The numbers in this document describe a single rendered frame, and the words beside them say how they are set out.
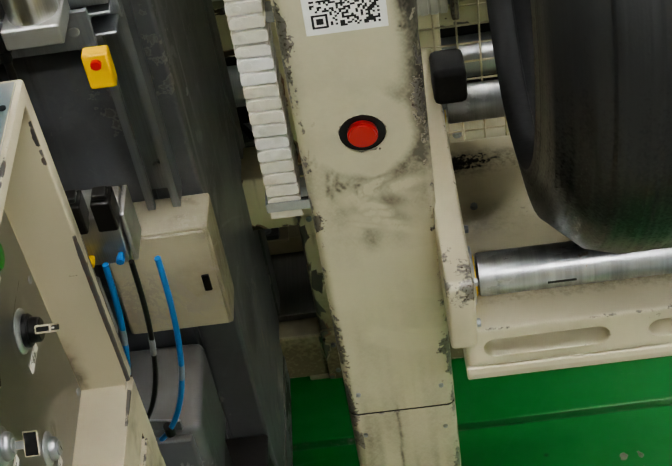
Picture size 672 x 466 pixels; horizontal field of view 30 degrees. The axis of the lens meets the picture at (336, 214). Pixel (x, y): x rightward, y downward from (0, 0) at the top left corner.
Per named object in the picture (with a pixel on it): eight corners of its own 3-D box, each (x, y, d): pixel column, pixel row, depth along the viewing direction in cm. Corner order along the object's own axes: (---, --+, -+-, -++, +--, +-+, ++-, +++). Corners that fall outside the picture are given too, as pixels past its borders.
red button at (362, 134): (349, 150, 123) (345, 127, 121) (348, 138, 124) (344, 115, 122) (379, 146, 123) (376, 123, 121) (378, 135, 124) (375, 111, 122)
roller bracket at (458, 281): (451, 353, 128) (445, 288, 121) (414, 109, 157) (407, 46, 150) (484, 349, 128) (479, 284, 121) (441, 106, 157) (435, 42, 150)
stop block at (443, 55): (435, 108, 142) (432, 74, 138) (431, 82, 145) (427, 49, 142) (470, 103, 141) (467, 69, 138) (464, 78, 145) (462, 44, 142)
